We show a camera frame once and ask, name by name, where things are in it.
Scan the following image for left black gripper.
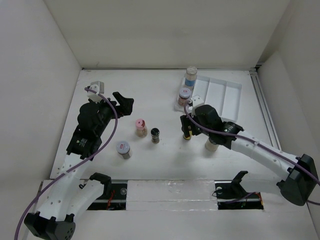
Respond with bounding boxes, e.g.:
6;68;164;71
90;92;133;136

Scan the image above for yellow bottle cork cap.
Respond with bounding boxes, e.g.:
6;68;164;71
182;134;192;141

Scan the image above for tall jar silver lid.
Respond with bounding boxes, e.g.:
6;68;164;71
184;66;198;90

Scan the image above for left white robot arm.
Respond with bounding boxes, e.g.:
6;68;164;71
24;90;134;240

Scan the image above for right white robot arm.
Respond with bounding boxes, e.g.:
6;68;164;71
180;104;320;206

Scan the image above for jar black lid beige contents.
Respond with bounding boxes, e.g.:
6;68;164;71
205;138;219;152

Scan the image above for pink lid spice bottle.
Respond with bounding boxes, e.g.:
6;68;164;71
135;118;148;138

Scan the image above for small black pepper grinder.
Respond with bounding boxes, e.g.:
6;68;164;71
150;127;160;144

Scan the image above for dark jar white lid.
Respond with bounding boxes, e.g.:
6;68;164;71
116;140;132;160

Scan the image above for white divided tray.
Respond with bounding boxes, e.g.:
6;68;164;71
190;75;242;122

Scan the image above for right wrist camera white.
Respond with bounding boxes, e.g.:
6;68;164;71
188;95;205;115

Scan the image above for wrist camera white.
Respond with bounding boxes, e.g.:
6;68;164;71
86;81;105;103
188;95;205;115

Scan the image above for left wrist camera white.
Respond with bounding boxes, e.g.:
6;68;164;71
86;81;105;103

